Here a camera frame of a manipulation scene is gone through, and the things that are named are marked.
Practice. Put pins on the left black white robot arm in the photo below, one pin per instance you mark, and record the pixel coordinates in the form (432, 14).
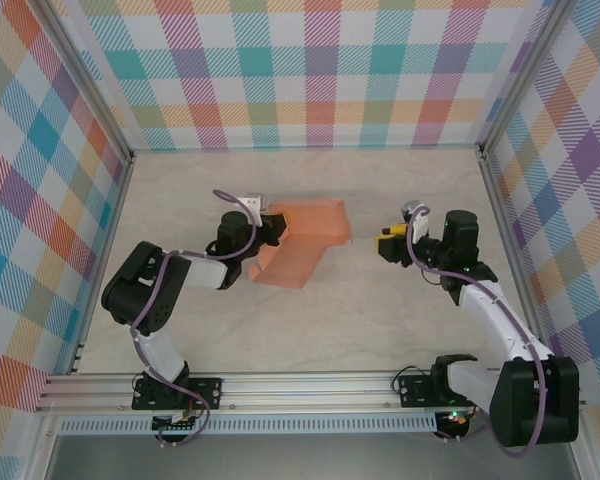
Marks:
(135, 295)

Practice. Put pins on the salmon paper box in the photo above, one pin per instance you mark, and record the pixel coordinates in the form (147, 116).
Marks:
(305, 250)

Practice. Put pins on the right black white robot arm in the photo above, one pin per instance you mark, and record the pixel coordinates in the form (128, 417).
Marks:
(535, 400)

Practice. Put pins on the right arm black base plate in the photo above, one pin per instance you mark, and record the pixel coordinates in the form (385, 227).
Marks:
(415, 392)

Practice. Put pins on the aluminium table side rail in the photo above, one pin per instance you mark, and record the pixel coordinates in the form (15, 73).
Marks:
(515, 225)
(107, 225)

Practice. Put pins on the long aluminium mounting rail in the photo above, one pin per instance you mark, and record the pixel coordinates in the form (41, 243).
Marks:
(305, 390)

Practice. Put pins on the aluminium frame post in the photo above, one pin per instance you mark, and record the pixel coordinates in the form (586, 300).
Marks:
(522, 80)
(85, 85)

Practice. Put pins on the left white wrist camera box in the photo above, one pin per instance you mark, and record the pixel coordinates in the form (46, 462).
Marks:
(254, 202)

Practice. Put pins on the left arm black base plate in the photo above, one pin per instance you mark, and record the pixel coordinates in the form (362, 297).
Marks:
(207, 392)

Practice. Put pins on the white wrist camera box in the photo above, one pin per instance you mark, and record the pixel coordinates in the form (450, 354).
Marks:
(254, 202)
(422, 230)

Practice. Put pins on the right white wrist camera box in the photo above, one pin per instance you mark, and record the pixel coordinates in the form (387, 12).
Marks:
(422, 230)

